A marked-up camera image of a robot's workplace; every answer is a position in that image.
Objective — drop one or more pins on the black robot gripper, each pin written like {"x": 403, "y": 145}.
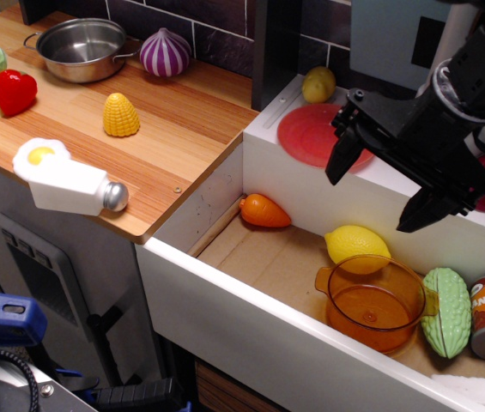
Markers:
{"x": 423, "y": 139}

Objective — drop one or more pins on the steel pot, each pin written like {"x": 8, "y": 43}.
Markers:
{"x": 84, "y": 50}

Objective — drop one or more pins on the blue clamp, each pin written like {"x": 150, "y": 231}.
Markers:
{"x": 22, "y": 322}

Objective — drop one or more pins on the grey toy oven door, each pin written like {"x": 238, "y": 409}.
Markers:
{"x": 48, "y": 274}

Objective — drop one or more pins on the orange transparent plastic pot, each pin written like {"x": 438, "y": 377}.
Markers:
{"x": 375, "y": 300}

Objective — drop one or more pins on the white salt shaker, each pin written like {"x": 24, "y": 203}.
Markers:
{"x": 69, "y": 186}

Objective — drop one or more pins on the red toy bell pepper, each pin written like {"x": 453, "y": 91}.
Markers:
{"x": 17, "y": 92}

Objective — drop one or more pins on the yellow toy lemon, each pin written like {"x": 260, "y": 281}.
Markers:
{"x": 358, "y": 249}

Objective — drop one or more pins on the orange toy carrot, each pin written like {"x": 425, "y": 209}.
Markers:
{"x": 261, "y": 211}

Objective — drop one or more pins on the white toy sink basin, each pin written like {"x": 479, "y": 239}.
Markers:
{"x": 242, "y": 298}

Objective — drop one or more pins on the purple striped toy onion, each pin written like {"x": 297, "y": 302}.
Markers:
{"x": 165, "y": 54}

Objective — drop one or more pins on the green toy bitter gourd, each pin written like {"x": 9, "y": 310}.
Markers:
{"x": 448, "y": 331}

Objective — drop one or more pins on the white foam piece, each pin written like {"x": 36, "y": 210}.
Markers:
{"x": 471, "y": 387}

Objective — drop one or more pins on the red plastic plate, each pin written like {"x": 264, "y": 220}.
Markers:
{"x": 307, "y": 135}

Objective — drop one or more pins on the yellow toy corn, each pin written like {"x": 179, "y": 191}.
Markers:
{"x": 120, "y": 118}

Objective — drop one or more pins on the yellow toy potato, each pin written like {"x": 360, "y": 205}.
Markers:
{"x": 318, "y": 85}

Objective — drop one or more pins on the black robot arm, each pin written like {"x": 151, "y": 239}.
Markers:
{"x": 460, "y": 80}

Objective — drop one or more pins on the toy fried egg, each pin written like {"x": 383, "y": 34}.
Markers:
{"x": 30, "y": 154}

